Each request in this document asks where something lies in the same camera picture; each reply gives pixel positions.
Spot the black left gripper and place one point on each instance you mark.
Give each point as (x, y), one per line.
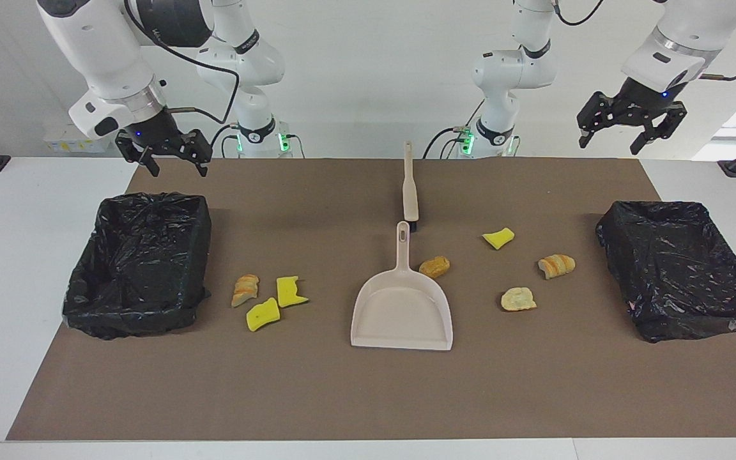
(646, 99)

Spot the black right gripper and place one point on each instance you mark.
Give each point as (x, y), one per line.
(154, 131)

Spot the notched yellow sponge piece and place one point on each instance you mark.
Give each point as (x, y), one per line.
(288, 292)

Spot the white box with yellow labels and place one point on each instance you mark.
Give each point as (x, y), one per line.
(61, 145)

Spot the striped bread slice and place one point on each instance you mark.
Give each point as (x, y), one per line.
(245, 291)

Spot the beige plastic dustpan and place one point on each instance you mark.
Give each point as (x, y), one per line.
(400, 313)

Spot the orange striped croissant piece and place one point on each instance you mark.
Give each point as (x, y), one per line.
(556, 266)

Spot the brown oval bread roll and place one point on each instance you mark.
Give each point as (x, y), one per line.
(434, 267)

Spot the yellow sponge piece with dot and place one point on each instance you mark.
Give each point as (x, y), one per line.
(262, 315)

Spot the brown table mat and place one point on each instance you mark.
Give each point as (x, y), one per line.
(534, 383)

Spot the beige brush with black bristles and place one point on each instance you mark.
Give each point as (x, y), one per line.
(410, 191)

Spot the pale ridged bread piece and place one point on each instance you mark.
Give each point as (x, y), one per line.
(518, 299)

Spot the bin lined with black bag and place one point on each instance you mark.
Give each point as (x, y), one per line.
(681, 268)
(138, 268)

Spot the yellow sponge piece green backing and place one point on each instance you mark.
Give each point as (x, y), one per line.
(499, 238)

